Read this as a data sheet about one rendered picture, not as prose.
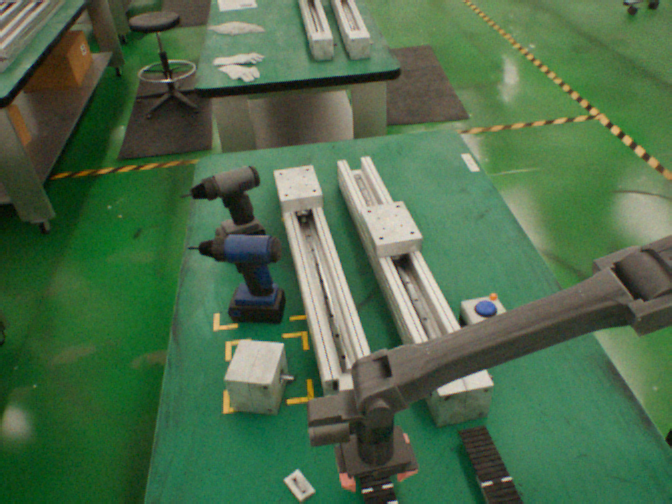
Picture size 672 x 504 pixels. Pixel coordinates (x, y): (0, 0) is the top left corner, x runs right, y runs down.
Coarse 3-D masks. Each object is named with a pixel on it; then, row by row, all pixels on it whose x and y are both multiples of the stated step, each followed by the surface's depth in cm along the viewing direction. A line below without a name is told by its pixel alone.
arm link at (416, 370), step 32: (608, 256) 74; (576, 288) 72; (608, 288) 70; (512, 320) 72; (544, 320) 70; (576, 320) 70; (608, 320) 70; (640, 320) 67; (384, 352) 77; (416, 352) 75; (448, 352) 73; (480, 352) 72; (512, 352) 73; (384, 384) 73; (416, 384) 73
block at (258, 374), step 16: (240, 352) 108; (256, 352) 108; (272, 352) 108; (240, 368) 105; (256, 368) 105; (272, 368) 104; (240, 384) 103; (256, 384) 102; (272, 384) 103; (240, 400) 106; (256, 400) 106; (272, 400) 105
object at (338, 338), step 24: (288, 216) 145; (312, 216) 148; (312, 240) 141; (312, 264) 135; (336, 264) 129; (312, 288) 123; (336, 288) 123; (312, 312) 117; (336, 312) 122; (312, 336) 115; (336, 336) 115; (360, 336) 111; (336, 360) 112; (336, 384) 106
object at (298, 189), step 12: (300, 168) 156; (312, 168) 156; (276, 180) 152; (288, 180) 152; (300, 180) 151; (312, 180) 151; (288, 192) 147; (300, 192) 146; (312, 192) 146; (288, 204) 145; (300, 204) 146; (312, 204) 147
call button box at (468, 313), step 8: (488, 296) 121; (464, 304) 120; (472, 304) 120; (496, 304) 119; (464, 312) 119; (472, 312) 118; (496, 312) 117; (464, 320) 120; (472, 320) 116; (480, 320) 116
